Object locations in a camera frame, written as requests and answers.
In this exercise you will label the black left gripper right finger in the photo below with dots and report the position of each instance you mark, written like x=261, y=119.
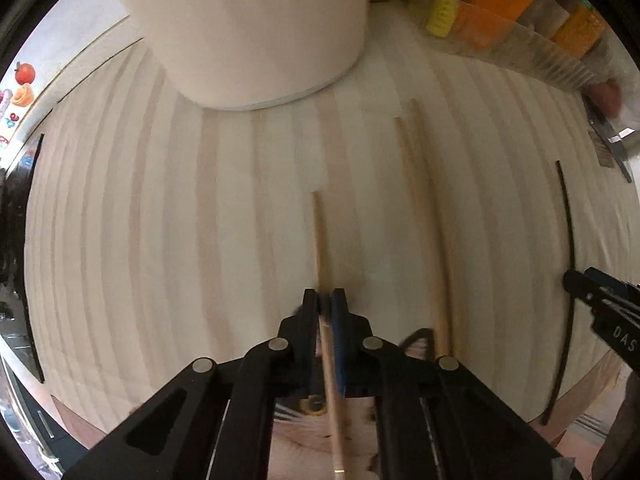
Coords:
x=435, y=419

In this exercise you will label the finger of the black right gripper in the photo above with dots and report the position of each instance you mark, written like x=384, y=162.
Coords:
x=616, y=287
x=582, y=288

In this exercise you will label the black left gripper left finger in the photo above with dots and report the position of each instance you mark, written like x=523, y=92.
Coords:
x=212, y=420

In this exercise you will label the plain wooden chopstick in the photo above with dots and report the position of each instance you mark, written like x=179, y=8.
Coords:
x=436, y=215
x=403, y=132

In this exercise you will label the wooden chopstick with gold band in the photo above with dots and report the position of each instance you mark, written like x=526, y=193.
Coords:
x=323, y=277

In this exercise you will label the cat print cloth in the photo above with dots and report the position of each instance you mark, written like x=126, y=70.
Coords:
x=301, y=446

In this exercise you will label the brown paper label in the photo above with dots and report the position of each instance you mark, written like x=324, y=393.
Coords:
x=603, y=153

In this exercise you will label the striped beige table mat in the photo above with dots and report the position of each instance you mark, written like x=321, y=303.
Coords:
x=158, y=232

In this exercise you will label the red round object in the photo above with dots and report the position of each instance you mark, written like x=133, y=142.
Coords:
x=606, y=96

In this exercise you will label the orange packet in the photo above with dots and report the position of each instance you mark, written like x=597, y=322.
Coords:
x=482, y=23

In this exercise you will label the white ceramic utensil holder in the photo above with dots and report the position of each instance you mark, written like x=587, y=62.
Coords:
x=247, y=54

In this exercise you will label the fruit sticker sheet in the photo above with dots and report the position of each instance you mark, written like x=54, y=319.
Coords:
x=15, y=100

